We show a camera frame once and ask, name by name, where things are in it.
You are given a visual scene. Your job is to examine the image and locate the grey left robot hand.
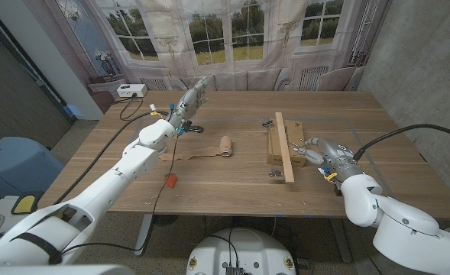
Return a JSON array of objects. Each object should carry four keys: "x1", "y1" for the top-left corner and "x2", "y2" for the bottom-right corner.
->
[{"x1": 166, "y1": 75, "x2": 210, "y2": 133}]

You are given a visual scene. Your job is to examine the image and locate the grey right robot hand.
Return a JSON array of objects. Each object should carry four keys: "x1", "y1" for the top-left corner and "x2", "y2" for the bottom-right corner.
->
[{"x1": 292, "y1": 136, "x2": 365, "y2": 184}]

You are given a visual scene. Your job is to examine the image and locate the long wooden stick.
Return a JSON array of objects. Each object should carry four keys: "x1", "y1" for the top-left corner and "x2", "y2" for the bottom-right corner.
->
[{"x1": 261, "y1": 112, "x2": 306, "y2": 184}]

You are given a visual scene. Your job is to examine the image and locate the beige arm wrap bandage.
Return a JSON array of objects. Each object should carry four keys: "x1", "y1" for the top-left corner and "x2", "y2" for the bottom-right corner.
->
[{"x1": 158, "y1": 135, "x2": 234, "y2": 162}]

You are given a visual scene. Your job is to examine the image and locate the brown cardboard box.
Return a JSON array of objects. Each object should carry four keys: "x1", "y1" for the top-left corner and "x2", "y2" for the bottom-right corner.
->
[{"x1": 266, "y1": 120, "x2": 309, "y2": 169}]

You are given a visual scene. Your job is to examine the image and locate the white power strip box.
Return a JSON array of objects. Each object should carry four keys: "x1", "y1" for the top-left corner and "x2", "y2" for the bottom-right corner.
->
[{"x1": 116, "y1": 83, "x2": 148, "y2": 99}]

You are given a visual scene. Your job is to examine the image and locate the grey table leg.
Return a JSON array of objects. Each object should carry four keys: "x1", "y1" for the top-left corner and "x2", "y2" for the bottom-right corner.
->
[
  {"x1": 134, "y1": 213, "x2": 154, "y2": 257},
  {"x1": 328, "y1": 217, "x2": 354, "y2": 264}
]

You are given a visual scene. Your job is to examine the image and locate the printed window backdrop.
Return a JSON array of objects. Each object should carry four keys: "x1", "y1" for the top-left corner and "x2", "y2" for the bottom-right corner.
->
[{"x1": 21, "y1": 0, "x2": 392, "y2": 115}]

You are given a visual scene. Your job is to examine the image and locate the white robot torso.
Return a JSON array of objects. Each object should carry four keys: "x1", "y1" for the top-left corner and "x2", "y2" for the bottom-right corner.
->
[{"x1": 186, "y1": 228, "x2": 297, "y2": 275}]

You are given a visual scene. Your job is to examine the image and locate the yellow and black pad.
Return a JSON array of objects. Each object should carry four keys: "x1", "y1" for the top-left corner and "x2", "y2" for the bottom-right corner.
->
[{"x1": 10, "y1": 192, "x2": 44, "y2": 215}]

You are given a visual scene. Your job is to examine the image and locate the black power strip cable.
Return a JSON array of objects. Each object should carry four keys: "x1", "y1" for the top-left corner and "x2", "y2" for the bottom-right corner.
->
[{"x1": 112, "y1": 93, "x2": 144, "y2": 121}]

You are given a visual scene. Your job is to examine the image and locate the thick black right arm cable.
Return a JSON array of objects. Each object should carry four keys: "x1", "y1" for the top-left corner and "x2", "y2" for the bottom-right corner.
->
[{"x1": 353, "y1": 123, "x2": 450, "y2": 162}]

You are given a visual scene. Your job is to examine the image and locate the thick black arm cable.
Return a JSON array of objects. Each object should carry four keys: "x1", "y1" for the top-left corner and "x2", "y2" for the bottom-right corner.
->
[
  {"x1": 51, "y1": 109, "x2": 170, "y2": 206},
  {"x1": 353, "y1": 123, "x2": 450, "y2": 162}
]

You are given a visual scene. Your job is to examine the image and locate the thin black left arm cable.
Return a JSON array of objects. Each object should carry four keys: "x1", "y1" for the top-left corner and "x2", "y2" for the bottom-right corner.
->
[{"x1": 60, "y1": 135, "x2": 180, "y2": 256}]

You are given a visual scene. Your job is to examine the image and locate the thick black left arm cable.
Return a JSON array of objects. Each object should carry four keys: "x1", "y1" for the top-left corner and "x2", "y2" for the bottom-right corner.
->
[{"x1": 51, "y1": 109, "x2": 170, "y2": 206}]

